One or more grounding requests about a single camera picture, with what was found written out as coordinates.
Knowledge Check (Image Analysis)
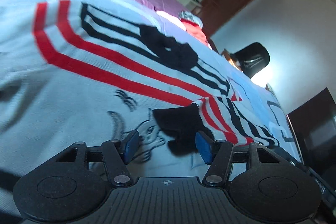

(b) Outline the striped red black white sweater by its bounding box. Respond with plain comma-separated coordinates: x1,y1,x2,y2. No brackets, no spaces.
31,0,280,156

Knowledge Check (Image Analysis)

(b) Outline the red clothing pile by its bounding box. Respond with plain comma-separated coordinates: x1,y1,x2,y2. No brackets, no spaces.
179,10,212,49

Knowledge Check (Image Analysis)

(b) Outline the dark wooden cabinet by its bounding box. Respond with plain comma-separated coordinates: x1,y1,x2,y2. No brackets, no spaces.
288,88,335,189

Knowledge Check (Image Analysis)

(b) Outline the black office chair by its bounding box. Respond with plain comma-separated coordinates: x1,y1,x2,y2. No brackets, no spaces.
231,42,270,79

